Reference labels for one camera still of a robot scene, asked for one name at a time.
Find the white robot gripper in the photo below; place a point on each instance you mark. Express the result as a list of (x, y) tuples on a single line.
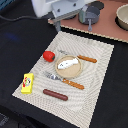
[(58, 9)]

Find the small grey saucepan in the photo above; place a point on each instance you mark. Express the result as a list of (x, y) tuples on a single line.
[(89, 15)]

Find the red toy tomato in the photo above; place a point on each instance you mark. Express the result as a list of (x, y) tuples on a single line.
[(49, 56)]

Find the yellow butter box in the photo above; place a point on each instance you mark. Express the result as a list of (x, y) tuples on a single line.
[(27, 83)]

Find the white toy fish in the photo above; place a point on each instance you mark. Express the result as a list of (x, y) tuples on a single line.
[(67, 63)]

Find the black rear burner disc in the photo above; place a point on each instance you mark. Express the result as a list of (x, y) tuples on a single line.
[(98, 4)]

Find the round wooden plate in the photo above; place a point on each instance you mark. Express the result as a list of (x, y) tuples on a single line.
[(71, 72)]

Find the cream bowl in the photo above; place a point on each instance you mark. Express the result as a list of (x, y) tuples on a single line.
[(122, 14)]

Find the brown toy sausage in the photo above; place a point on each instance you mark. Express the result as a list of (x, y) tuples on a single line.
[(55, 94)]

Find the knife with wooden handle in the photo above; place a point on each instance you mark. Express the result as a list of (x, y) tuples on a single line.
[(79, 56)]

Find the fork with wooden handle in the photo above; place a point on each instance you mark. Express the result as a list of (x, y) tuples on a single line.
[(71, 83)]

